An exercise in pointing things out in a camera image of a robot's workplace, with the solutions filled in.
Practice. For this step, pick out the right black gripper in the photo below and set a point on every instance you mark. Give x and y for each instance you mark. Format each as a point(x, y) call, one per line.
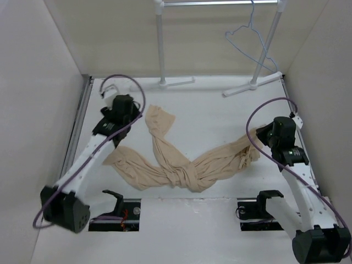
point(261, 131)

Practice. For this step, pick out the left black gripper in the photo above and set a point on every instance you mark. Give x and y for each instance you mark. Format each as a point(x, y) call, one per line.
point(134, 114)

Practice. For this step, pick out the beige trousers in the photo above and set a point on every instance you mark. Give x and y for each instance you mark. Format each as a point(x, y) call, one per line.
point(173, 168)

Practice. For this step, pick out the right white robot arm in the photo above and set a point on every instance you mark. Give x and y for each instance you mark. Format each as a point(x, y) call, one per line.
point(315, 234)

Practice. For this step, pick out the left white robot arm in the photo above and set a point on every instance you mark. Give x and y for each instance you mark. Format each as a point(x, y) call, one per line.
point(63, 203)

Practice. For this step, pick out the white clothes rack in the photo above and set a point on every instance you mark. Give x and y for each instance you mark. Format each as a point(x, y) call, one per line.
point(266, 71)

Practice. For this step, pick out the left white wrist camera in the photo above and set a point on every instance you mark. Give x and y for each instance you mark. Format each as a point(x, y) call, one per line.
point(110, 94)

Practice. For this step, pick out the blue wire hanger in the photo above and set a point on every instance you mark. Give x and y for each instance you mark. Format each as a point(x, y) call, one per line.
point(246, 38)

